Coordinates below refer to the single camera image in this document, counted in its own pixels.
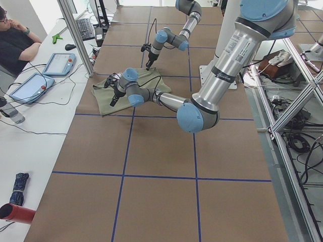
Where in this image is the black box white label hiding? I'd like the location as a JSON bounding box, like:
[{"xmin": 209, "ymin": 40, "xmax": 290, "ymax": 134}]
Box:
[{"xmin": 94, "ymin": 27, "xmax": 104, "ymax": 47}]

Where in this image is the red cylinder bottle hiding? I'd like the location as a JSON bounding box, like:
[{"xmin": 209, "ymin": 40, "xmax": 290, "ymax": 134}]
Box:
[{"xmin": 1, "ymin": 203, "xmax": 36, "ymax": 224}]

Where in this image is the green plastic toy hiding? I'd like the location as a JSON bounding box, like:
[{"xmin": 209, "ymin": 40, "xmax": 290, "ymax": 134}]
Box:
[{"xmin": 52, "ymin": 34, "xmax": 63, "ymax": 44}]

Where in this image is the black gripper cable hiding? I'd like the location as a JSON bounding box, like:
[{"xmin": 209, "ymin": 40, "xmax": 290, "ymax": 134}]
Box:
[{"xmin": 145, "ymin": 18, "xmax": 177, "ymax": 50}]

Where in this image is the black keyboard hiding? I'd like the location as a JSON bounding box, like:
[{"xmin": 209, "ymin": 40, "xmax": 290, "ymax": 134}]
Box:
[{"xmin": 76, "ymin": 18, "xmax": 95, "ymax": 41}]

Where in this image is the person in black shirt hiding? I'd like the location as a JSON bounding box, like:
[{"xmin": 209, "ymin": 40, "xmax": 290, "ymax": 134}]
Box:
[{"xmin": 1, "ymin": 8, "xmax": 42, "ymax": 76}]

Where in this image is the blue teach pendant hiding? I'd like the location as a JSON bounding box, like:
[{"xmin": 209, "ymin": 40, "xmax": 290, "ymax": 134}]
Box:
[
  {"xmin": 9, "ymin": 73, "xmax": 55, "ymax": 104},
  {"xmin": 42, "ymin": 53, "xmax": 76, "ymax": 77}
]

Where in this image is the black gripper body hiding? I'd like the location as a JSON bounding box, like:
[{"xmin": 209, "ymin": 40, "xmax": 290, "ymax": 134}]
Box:
[
  {"xmin": 148, "ymin": 51, "xmax": 159, "ymax": 63},
  {"xmin": 114, "ymin": 87, "xmax": 126, "ymax": 99}
]

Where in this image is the green long-sleeve shirt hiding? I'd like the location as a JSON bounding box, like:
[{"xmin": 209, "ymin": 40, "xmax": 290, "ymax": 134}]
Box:
[{"xmin": 91, "ymin": 66, "xmax": 173, "ymax": 116}]

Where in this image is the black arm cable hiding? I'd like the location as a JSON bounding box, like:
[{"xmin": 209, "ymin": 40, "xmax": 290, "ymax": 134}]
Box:
[{"xmin": 111, "ymin": 73, "xmax": 165, "ymax": 101}]

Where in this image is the grey water bottle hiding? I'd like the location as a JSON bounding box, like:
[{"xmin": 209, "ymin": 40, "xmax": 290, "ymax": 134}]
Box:
[{"xmin": 0, "ymin": 96, "xmax": 25, "ymax": 124}]

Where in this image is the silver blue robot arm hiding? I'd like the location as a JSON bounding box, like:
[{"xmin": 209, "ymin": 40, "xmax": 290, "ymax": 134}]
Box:
[
  {"xmin": 111, "ymin": 1, "xmax": 298, "ymax": 133},
  {"xmin": 141, "ymin": 1, "xmax": 202, "ymax": 70}
]

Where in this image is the lower blue teach pendant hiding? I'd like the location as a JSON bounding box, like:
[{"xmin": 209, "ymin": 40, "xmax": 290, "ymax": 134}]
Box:
[{"xmin": 9, "ymin": 73, "xmax": 55, "ymax": 104}]

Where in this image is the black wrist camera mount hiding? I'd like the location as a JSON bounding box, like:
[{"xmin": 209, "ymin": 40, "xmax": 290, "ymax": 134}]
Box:
[{"xmin": 141, "ymin": 43, "xmax": 152, "ymax": 52}]

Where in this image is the dark folded umbrella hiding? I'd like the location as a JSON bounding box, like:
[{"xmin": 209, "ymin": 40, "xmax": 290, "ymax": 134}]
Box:
[{"xmin": 10, "ymin": 173, "xmax": 29, "ymax": 206}]

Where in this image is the black computer mouse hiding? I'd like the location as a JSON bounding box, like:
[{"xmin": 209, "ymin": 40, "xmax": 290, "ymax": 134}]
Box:
[{"xmin": 65, "ymin": 44, "xmax": 76, "ymax": 51}]

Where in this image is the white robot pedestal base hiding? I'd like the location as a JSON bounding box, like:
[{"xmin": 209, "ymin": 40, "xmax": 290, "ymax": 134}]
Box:
[{"xmin": 199, "ymin": 0, "xmax": 240, "ymax": 86}]

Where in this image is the aluminium frame post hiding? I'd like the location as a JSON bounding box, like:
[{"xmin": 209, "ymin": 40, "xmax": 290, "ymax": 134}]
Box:
[{"xmin": 57, "ymin": 0, "xmax": 94, "ymax": 77}]

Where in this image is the upper blue teach pendant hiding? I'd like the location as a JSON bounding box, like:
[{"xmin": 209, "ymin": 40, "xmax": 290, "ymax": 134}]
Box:
[{"xmin": 42, "ymin": 53, "xmax": 76, "ymax": 77}]

